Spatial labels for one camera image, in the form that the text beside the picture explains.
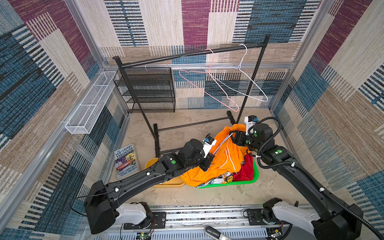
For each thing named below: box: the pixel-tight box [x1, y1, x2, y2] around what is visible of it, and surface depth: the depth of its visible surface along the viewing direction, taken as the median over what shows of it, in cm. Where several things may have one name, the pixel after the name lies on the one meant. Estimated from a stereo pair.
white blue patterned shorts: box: [196, 171, 234, 188], surface depth 77 cm
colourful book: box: [114, 143, 139, 179], surface depth 94 cm
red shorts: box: [232, 153, 254, 181], surface depth 81 cm
